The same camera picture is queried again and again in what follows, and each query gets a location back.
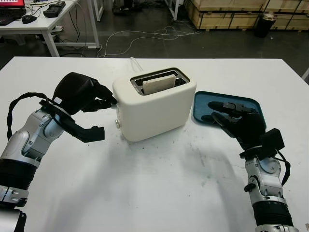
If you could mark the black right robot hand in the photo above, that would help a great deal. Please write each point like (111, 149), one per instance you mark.
(246, 130)

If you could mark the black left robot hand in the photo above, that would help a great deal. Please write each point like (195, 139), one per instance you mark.
(72, 94)

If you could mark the white toaster lever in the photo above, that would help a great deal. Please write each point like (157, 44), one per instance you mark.
(115, 105)

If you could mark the white bread slice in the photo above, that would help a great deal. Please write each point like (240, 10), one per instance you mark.
(158, 84)

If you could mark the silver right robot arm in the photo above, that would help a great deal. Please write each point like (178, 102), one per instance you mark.
(268, 183)

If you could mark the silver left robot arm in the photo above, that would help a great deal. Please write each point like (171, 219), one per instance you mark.
(26, 145)

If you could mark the blue plastic tray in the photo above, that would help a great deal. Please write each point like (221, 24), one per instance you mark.
(205, 106)

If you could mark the white two-slot toaster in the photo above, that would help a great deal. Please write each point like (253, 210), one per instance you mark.
(157, 113)

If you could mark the white office desk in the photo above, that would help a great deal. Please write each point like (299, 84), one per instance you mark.
(48, 24)

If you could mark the black handheld device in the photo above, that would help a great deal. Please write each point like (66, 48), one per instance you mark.
(54, 9)

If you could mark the black computer mouse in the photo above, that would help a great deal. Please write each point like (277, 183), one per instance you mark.
(29, 18)

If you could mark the black laptop with red screen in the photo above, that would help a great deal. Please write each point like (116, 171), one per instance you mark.
(9, 10)

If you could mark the black trash bin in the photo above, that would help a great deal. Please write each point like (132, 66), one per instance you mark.
(264, 26)

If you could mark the stacked wooden crates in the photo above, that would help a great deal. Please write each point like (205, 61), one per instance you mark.
(229, 15)

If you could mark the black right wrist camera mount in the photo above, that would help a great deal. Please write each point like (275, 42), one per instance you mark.
(271, 141)

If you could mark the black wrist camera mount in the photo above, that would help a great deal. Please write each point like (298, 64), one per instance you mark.
(271, 141)
(89, 134)

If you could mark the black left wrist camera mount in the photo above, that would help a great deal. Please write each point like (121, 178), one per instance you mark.
(89, 134)

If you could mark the white table frame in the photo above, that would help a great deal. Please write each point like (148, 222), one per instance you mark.
(96, 12)

